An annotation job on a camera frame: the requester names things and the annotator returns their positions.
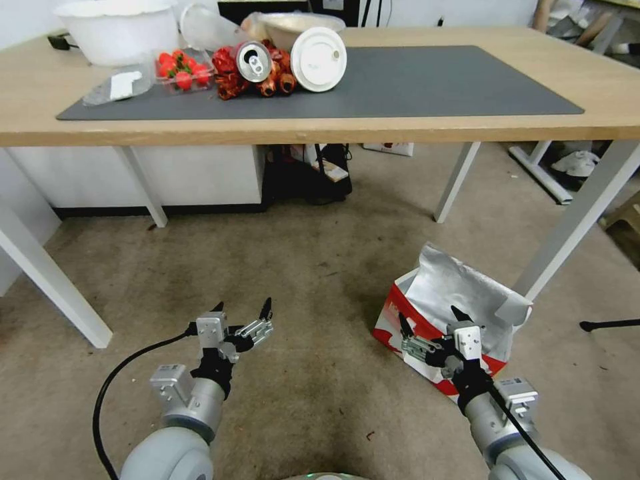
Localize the crumpled translucent plastic bag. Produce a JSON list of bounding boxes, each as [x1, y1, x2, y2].
[[239, 11, 273, 42]]

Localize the beige paper bowl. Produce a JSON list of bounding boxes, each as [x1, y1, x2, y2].
[[261, 12, 347, 50]]

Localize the grey desk mat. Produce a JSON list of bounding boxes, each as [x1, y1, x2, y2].
[[55, 45, 585, 121]]

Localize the wooden table with white legs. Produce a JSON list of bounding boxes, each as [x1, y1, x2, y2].
[[0, 25, 640, 350]]

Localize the silver soda can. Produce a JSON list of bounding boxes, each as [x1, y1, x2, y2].
[[234, 39, 274, 84]]

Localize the clear plastic bag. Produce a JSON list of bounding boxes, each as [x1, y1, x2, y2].
[[81, 64, 152, 107]]

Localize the wooden stool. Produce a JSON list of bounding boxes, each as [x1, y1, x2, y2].
[[601, 189, 640, 273]]

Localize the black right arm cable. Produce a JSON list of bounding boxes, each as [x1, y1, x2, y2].
[[479, 367, 567, 480]]

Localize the black bag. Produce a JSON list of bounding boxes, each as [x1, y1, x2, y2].
[[261, 143, 354, 207]]

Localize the white paper cup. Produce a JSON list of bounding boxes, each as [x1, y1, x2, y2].
[[289, 25, 349, 94]]

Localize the white desk frame foot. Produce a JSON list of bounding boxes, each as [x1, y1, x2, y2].
[[508, 141, 575, 205]]

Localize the red white foil delivery bag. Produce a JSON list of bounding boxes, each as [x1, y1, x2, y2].
[[372, 243, 534, 407]]

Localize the white cabinet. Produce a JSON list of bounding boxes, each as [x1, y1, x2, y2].
[[5, 144, 267, 220]]

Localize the white sneaker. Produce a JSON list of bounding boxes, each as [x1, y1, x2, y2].
[[549, 149, 601, 177]]

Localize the black chair base leg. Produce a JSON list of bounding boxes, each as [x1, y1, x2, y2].
[[579, 319, 640, 333]]

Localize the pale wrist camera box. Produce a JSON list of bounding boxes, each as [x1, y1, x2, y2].
[[195, 311, 229, 347], [445, 322, 487, 361]]

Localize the person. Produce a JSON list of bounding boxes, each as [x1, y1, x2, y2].
[[531, 0, 640, 56]]

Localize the large white plastic bowl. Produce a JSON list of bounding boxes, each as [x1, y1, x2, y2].
[[53, 0, 181, 67]]

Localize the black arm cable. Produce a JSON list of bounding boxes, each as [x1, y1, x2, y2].
[[92, 323, 201, 480], [479, 367, 567, 480]]

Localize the red white cardboard box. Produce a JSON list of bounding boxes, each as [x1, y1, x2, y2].
[[361, 141, 415, 157]]

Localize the dark monitor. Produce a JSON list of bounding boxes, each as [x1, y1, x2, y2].
[[217, 0, 362, 29]]

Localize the crumpled red wrappers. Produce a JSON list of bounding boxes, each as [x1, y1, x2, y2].
[[211, 39, 299, 101]]

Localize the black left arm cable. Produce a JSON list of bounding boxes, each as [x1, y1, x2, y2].
[[92, 323, 201, 480]]

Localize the clear plastic strawberry box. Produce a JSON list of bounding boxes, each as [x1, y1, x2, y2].
[[151, 48, 217, 96]]

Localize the white robot front shell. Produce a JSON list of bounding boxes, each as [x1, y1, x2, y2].
[[279, 469, 372, 480]]

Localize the white paper napkin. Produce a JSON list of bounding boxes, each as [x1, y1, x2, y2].
[[109, 71, 144, 101]]

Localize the clear plastic lid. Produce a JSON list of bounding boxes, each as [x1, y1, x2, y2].
[[179, 3, 247, 52]]

